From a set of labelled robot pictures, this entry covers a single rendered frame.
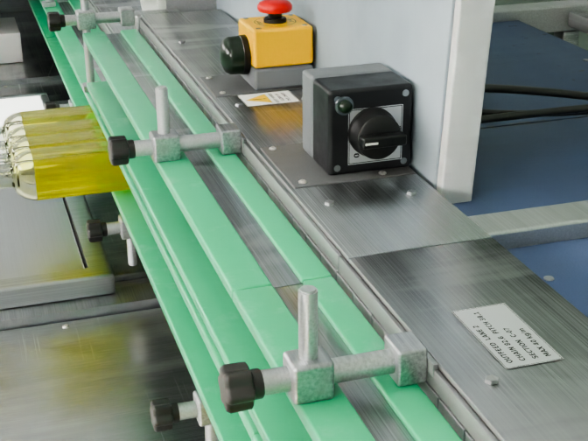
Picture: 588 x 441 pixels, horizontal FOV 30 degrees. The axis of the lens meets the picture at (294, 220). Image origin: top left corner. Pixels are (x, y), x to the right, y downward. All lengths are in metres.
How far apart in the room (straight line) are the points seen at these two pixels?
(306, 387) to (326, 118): 0.36
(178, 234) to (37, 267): 0.44
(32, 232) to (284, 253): 0.80
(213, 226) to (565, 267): 0.29
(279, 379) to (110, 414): 0.58
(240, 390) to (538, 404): 0.18
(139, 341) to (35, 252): 0.26
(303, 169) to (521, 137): 0.27
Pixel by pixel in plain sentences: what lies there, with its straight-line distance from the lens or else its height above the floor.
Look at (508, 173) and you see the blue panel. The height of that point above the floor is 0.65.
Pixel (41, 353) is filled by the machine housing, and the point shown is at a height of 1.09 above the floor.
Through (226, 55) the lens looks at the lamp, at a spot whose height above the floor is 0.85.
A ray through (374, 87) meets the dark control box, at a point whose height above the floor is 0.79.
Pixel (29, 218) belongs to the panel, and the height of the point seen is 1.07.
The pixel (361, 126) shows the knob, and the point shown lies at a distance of 0.96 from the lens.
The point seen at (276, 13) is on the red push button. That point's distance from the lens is 1.25.
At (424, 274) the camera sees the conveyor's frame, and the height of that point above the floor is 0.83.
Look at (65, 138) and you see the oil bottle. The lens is 1.52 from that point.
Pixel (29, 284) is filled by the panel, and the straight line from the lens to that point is 1.46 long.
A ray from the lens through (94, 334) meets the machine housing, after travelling 1.40.
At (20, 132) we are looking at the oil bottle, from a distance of 1.57.
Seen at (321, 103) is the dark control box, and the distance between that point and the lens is 0.98.
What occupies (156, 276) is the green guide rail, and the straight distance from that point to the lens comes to 1.24.
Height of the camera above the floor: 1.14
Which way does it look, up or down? 16 degrees down
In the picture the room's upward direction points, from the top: 97 degrees counter-clockwise
